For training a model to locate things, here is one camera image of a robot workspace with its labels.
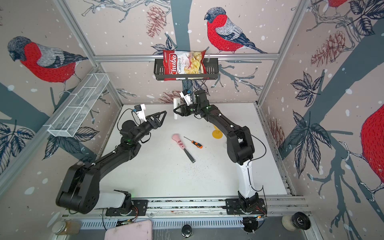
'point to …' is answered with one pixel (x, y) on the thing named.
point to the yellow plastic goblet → (216, 133)
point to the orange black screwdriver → (197, 144)
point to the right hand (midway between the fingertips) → (174, 112)
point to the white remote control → (177, 103)
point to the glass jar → (67, 227)
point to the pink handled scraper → (181, 144)
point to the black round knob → (186, 230)
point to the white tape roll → (298, 220)
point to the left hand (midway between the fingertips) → (162, 113)
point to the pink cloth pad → (139, 231)
